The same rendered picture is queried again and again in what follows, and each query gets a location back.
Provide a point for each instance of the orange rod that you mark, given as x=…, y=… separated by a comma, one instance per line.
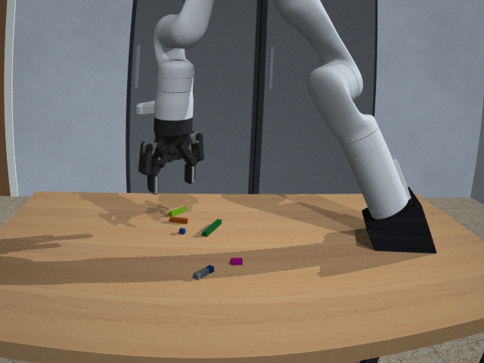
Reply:
x=178, y=220

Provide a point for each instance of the grey rod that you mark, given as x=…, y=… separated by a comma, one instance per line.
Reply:
x=201, y=273

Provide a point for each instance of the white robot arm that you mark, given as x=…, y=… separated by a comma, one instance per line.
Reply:
x=333, y=87

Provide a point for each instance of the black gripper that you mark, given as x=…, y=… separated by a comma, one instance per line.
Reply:
x=170, y=149

